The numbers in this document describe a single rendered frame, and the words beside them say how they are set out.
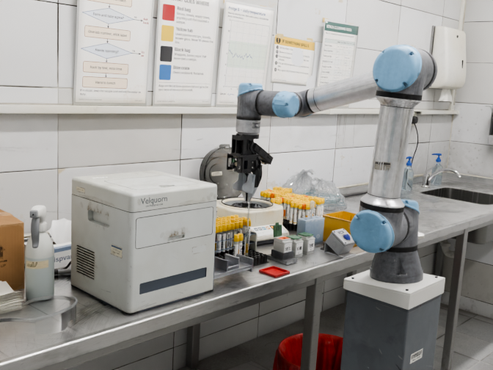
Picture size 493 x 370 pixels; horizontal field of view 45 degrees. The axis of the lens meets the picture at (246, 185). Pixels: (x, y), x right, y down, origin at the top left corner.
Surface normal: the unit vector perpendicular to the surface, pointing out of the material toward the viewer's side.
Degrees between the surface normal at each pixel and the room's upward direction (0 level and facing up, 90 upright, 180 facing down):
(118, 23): 93
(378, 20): 90
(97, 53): 93
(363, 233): 97
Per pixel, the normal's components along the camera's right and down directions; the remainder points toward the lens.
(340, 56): 0.72, 0.23
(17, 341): 0.06, -0.98
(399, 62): -0.56, -0.04
